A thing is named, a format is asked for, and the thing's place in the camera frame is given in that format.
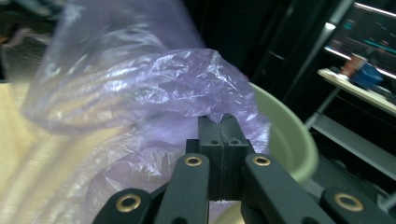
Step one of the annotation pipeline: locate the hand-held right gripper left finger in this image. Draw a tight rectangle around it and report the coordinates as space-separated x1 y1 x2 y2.
185 115 225 201

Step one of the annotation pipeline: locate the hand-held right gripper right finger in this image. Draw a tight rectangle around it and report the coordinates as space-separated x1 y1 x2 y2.
221 113 256 201

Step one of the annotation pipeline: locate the green plastic bucket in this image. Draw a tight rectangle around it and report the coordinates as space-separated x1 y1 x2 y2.
213 81 319 224

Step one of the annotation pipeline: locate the purple plastic bag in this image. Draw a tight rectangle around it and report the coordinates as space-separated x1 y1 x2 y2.
21 0 273 224

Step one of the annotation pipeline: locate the red and white cup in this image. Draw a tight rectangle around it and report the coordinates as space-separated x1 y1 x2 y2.
340 52 368 78

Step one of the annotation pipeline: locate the blue box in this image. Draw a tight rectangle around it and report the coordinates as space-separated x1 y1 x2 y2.
350 62 385 91

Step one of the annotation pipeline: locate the computer monitor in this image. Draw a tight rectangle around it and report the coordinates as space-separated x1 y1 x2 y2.
322 1 396 79

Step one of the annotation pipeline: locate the white metal desk frame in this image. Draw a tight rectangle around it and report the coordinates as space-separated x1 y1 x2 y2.
304 67 396 182

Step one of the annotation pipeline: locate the grey metal post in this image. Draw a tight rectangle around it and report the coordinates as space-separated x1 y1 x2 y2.
282 0 357 101

